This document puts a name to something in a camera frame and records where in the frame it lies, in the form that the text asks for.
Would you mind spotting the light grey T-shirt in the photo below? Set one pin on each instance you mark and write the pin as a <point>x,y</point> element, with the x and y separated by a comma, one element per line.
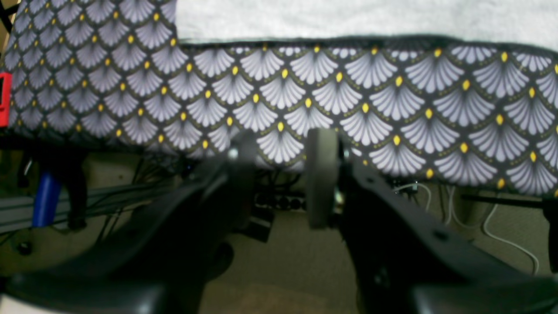
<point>531,23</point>

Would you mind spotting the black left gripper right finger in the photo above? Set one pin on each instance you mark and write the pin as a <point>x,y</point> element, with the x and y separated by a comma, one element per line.
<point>405,260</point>

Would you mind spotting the fan-patterned tablecloth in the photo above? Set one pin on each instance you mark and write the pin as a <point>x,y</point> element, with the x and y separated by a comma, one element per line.
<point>111,74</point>

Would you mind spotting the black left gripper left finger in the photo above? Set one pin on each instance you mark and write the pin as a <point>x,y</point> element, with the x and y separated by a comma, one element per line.
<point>158,262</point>

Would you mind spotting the red clamp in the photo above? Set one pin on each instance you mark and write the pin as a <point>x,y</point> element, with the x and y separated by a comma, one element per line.
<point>5,98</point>

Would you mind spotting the blue clamp handle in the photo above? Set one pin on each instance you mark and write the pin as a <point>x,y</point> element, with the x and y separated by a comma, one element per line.
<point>46,200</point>

